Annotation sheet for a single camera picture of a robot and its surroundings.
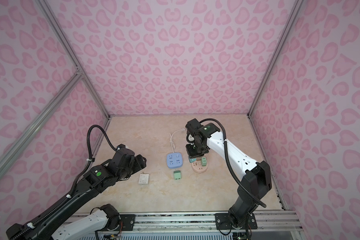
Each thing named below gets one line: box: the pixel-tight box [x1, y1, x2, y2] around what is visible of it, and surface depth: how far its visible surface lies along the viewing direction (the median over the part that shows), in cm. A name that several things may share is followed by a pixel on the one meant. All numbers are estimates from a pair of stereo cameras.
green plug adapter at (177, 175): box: [173, 170, 182, 180], surface depth 90 cm
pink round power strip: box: [191, 160, 208, 174], surface depth 92 cm
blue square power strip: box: [166, 152, 183, 169], surface depth 95 cm
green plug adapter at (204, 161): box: [201, 157, 207, 167], surface depth 90 cm
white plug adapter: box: [138, 173, 150, 185], surface depth 87 cm
